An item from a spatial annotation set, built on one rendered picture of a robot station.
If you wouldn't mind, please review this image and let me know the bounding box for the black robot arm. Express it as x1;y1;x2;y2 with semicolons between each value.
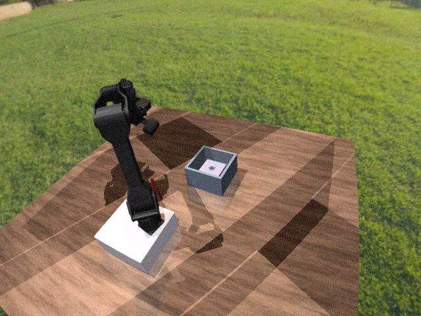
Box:
93;79;164;236

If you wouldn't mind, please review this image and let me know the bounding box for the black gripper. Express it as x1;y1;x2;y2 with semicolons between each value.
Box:
131;107;160;136

